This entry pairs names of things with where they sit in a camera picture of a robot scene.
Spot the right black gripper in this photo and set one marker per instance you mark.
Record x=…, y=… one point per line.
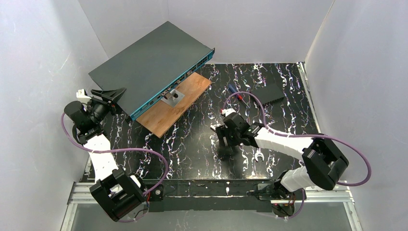
x=226, y=134

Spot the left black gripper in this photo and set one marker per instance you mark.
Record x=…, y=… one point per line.
x=104, y=101

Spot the dark teal network switch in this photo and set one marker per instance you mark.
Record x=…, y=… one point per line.
x=151, y=67

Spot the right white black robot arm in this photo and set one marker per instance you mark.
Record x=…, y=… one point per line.
x=324, y=163

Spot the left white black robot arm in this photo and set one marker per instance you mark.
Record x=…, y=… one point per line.
x=114, y=190

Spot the silver open-end wrench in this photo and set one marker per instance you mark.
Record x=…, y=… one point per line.
x=259, y=157

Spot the blue red screwdriver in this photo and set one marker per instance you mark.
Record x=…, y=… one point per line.
x=234, y=93

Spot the wooden base board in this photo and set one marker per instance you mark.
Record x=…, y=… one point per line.
x=160, y=116

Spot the small black box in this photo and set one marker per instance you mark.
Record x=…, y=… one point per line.
x=268, y=94

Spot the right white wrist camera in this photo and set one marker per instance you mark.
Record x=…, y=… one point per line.
x=227, y=112

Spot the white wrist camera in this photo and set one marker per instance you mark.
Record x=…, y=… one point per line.
x=82, y=96
x=227, y=112

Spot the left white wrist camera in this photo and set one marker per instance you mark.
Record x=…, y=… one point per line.
x=82, y=96

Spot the silver metal mount bracket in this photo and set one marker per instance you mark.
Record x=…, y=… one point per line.
x=173, y=97

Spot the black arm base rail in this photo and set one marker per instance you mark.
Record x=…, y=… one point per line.
x=206, y=195

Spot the aluminium frame rail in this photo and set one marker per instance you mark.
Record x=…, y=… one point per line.
x=314, y=194

